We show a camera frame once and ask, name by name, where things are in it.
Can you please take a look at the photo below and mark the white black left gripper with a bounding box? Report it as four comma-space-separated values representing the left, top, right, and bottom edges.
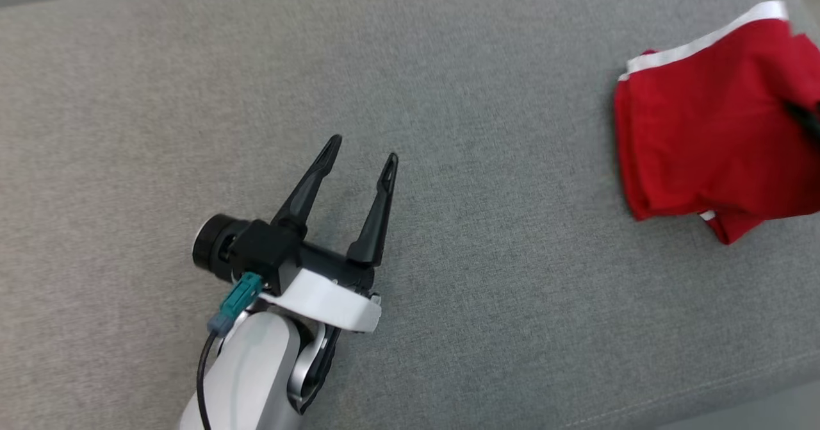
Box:
192, 134, 399, 334

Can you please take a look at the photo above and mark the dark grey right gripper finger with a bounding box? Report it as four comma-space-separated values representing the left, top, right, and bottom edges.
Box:
785, 100, 820, 142

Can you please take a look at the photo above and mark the red garment with white trim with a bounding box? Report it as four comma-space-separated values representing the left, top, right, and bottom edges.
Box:
614, 0, 820, 245

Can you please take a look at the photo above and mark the left cable with teal connector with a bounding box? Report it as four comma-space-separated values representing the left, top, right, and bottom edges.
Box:
195, 273, 263, 430

